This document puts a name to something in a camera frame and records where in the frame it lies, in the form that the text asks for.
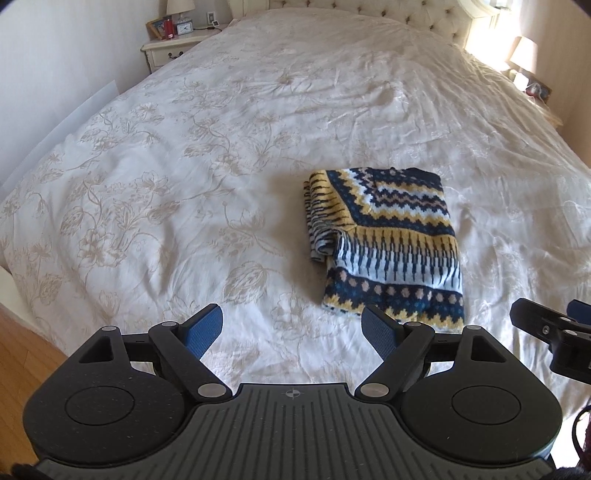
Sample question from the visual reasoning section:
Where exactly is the navy yellow white patterned sweater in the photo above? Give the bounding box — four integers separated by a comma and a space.
304, 167, 465, 330

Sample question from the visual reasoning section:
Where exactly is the cream embroidered bedspread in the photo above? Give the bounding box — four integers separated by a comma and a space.
1, 8, 590, 413

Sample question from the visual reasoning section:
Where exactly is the right cream nightstand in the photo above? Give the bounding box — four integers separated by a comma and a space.
507, 73, 565, 129

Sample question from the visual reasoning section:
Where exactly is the cream nightstand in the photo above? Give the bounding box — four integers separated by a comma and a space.
507, 73, 565, 129
140, 28, 221, 74

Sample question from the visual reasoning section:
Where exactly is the left cream nightstand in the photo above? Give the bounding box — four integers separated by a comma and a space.
140, 28, 221, 74

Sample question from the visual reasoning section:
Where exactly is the small white alarm clock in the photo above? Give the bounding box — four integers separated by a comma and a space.
175, 20, 193, 36

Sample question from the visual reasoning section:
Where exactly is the red item on nightstand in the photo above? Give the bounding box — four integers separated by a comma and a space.
163, 16, 175, 40

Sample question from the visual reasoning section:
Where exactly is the cream tufted headboard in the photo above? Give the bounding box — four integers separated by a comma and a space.
228, 0, 495, 48

